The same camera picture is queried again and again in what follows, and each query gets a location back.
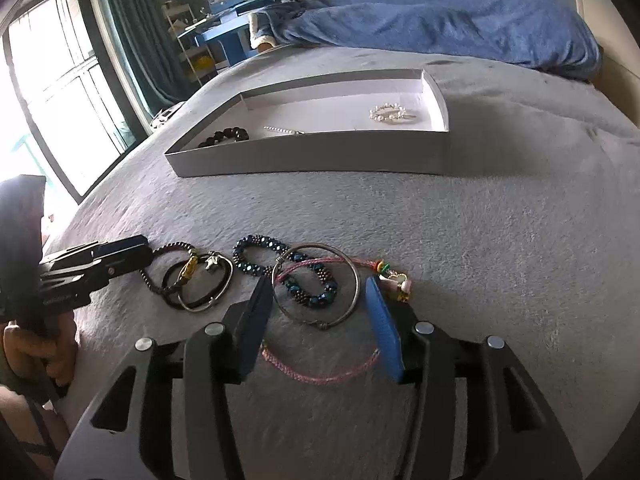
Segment black bead bracelet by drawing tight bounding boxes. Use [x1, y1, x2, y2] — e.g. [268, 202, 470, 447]
[196, 127, 251, 149]

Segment plaid trouser leg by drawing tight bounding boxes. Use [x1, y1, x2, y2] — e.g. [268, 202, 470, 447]
[1, 386, 70, 479]

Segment blue bead bracelet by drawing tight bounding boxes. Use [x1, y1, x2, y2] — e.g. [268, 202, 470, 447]
[232, 234, 340, 310]

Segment teal curtain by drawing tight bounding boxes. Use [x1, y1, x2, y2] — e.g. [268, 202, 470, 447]
[104, 0, 193, 115]

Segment blue blanket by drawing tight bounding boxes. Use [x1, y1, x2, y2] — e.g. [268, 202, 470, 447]
[250, 0, 602, 80]

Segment grey bedspread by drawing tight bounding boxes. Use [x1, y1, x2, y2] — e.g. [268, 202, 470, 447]
[50, 48, 639, 479]

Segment pink cord bracelet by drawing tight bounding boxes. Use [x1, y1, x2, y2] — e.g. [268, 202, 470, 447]
[259, 253, 414, 386]

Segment window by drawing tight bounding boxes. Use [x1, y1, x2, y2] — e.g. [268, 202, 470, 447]
[1, 0, 148, 207]

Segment white pearl bracelet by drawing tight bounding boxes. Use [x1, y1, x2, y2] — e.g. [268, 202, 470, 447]
[368, 102, 418, 125]

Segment blue wooden desk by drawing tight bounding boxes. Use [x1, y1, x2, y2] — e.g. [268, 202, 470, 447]
[178, 0, 294, 66]

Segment black cord bracelet with charm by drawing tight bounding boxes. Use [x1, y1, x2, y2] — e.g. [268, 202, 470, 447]
[160, 251, 236, 314]

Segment white shelf unit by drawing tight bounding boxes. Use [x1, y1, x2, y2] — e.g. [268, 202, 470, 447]
[162, 0, 217, 87]

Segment silver bangle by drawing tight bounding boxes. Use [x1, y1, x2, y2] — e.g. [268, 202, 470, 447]
[267, 240, 362, 330]

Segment dark bead gold charm bracelet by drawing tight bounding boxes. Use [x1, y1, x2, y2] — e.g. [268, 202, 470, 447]
[139, 240, 201, 297]

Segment beige wardrobe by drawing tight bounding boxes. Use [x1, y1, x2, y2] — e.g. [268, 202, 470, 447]
[576, 0, 639, 124]

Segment grey cardboard tray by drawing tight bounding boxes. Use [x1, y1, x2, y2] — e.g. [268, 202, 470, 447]
[165, 68, 450, 178]

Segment left hand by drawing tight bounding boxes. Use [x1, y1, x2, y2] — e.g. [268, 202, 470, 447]
[1, 312, 78, 387]

